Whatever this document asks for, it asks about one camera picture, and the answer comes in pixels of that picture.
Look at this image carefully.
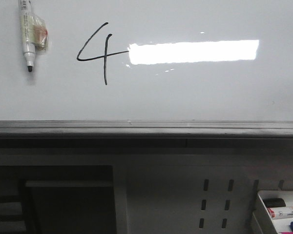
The red-capped white marker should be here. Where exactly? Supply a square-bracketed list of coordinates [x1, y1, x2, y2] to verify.
[267, 206, 293, 219]

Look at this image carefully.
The white plastic storage bin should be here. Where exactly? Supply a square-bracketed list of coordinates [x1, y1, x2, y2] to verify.
[251, 190, 293, 234]

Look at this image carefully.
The white whiteboard marker with tape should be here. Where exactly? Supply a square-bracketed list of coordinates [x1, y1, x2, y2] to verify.
[18, 0, 48, 73]

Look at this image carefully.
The grey aluminium whiteboard frame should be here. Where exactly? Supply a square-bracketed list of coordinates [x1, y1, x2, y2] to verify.
[0, 120, 293, 149]

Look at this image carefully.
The black marker in bin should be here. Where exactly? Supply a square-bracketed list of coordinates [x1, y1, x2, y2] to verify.
[263, 198, 286, 208]

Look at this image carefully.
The dark shelf unit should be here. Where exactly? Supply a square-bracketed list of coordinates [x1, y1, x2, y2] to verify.
[0, 165, 117, 234]

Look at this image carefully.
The white whiteboard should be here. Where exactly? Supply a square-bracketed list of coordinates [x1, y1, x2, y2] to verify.
[0, 0, 293, 121]

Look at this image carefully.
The white pegboard panel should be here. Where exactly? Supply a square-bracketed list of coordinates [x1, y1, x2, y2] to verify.
[113, 157, 293, 234]

